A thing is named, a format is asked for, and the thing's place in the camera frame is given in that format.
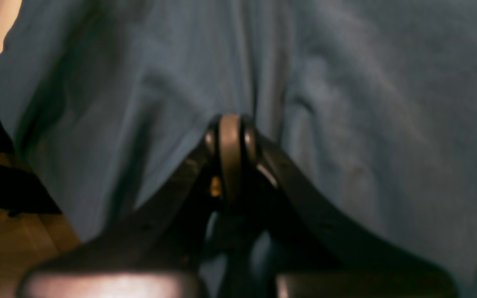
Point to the dark blue t-shirt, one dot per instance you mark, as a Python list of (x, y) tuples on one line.
[(374, 100)]

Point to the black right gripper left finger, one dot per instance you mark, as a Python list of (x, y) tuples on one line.
[(154, 252)]

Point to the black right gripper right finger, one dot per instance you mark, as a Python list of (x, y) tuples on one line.
[(321, 252)]

